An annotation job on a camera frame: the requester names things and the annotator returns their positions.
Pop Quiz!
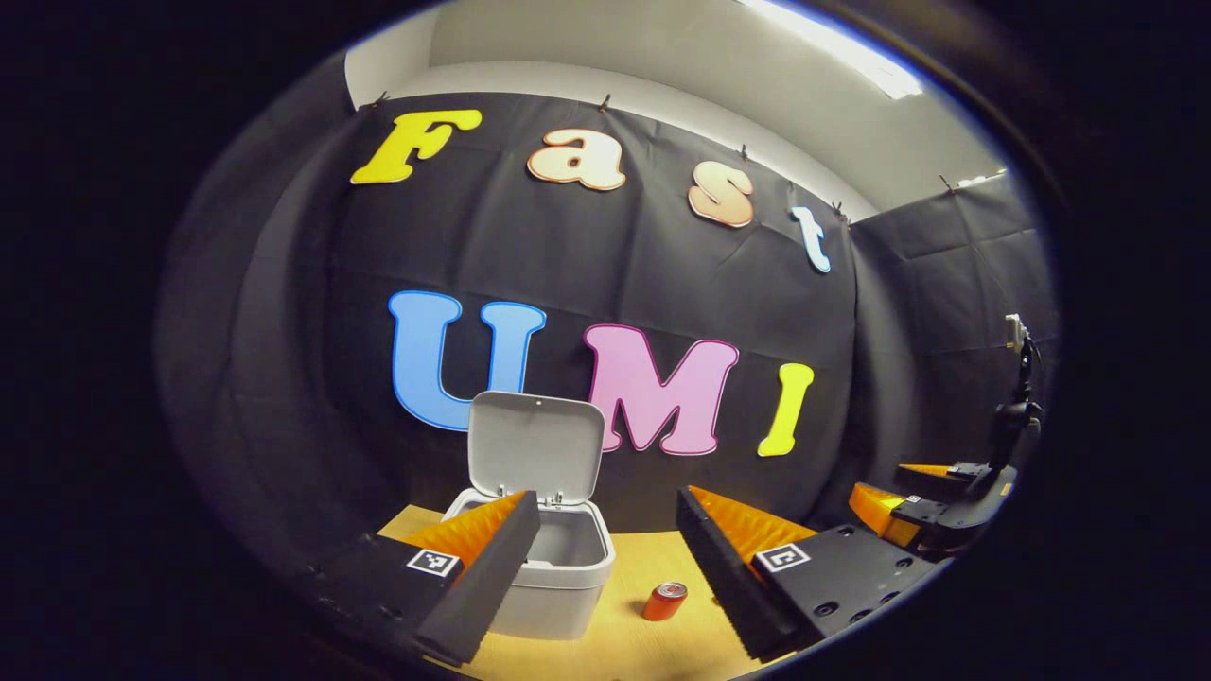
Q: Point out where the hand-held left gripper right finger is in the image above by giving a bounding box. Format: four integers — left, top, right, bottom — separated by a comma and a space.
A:
677, 486, 947, 663

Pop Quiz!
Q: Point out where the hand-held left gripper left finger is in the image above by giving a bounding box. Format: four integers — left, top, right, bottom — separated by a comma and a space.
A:
312, 490, 542, 668

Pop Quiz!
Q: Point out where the red pop can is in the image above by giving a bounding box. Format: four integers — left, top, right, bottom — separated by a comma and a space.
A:
642, 582, 689, 622

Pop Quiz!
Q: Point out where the white desktop garbage bin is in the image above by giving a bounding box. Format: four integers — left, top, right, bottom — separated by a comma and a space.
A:
442, 391, 616, 641

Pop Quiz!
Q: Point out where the wooden desktop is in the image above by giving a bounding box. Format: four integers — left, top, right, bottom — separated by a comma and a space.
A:
378, 504, 852, 681

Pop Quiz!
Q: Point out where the black backdrop cloth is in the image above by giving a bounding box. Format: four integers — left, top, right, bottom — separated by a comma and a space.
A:
156, 90, 1061, 568

